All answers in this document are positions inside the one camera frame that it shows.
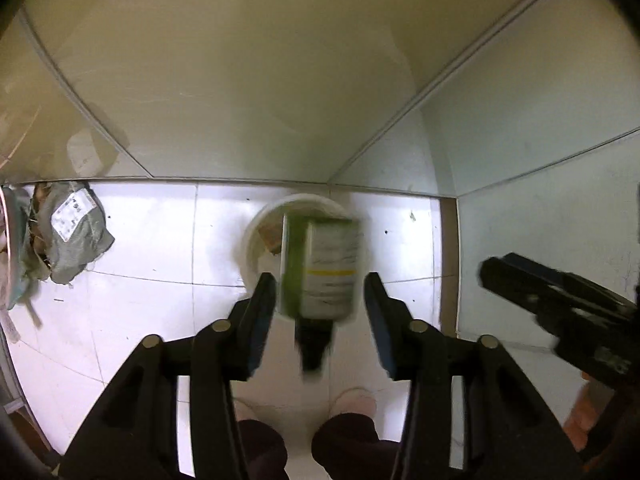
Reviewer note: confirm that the white plastic bowl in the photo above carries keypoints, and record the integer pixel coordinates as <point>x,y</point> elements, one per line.
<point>260,260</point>

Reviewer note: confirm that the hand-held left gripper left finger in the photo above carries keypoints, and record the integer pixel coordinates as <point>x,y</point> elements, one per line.
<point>256,322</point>

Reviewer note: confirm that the pink slipper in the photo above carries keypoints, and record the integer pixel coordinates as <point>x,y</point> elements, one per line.
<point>352,401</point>

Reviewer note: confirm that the person's leg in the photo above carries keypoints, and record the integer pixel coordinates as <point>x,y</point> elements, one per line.
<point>262,447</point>
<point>347,442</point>

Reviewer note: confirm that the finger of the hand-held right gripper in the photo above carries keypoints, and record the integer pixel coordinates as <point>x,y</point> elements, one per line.
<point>510,285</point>
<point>535,267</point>

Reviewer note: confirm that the person's right forearm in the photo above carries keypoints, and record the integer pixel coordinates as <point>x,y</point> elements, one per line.
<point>585,420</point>

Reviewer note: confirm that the person's right leg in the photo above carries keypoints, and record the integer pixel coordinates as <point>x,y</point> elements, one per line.
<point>347,442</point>

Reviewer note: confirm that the grey parcel bag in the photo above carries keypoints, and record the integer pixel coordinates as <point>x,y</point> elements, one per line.
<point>75,230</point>

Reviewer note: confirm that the person's left leg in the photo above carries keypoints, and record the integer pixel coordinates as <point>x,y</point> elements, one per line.
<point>262,447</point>

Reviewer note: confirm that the small paper carton box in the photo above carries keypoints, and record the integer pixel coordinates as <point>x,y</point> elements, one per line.
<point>325,270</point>

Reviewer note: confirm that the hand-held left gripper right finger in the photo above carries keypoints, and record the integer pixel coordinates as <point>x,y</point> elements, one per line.
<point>382,325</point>

